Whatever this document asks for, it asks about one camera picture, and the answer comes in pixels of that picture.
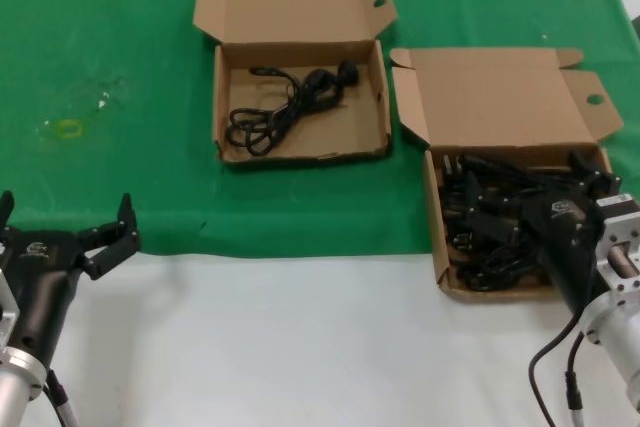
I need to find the plain black right arm cable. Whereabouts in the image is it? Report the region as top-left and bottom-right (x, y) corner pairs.
(528, 316), (586, 427)

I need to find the green tablecloth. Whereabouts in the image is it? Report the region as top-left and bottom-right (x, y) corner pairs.
(0, 0), (640, 261)

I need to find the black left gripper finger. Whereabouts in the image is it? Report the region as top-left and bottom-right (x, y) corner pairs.
(0, 190), (15, 233)
(74, 191), (142, 282)

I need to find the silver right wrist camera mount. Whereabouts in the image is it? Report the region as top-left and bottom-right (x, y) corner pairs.
(595, 190), (640, 296)

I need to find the torn-rim open cardboard box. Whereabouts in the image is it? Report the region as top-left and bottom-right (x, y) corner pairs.
(192, 0), (400, 166)

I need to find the black power cable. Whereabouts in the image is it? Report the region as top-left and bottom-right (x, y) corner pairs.
(225, 60), (362, 157)

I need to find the tangled black power cables heap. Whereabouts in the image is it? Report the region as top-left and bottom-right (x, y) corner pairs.
(438, 151), (601, 293)

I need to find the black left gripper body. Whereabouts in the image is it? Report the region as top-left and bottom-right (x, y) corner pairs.
(0, 226), (94, 363)

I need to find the black cable with silver connector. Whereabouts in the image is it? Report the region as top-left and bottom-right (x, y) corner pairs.
(563, 334), (587, 427)

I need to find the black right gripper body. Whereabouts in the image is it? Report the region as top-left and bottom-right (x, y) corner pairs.
(519, 185), (610, 321)

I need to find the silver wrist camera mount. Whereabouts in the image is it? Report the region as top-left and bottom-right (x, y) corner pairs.
(595, 190), (640, 296)
(0, 266), (20, 348)

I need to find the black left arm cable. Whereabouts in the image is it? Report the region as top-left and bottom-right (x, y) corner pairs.
(43, 368), (79, 427)

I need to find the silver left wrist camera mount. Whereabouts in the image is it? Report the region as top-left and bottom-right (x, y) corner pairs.
(0, 266), (20, 348)

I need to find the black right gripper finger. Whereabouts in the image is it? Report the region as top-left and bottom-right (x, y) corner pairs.
(463, 170), (540, 253)
(568, 149), (624, 198)

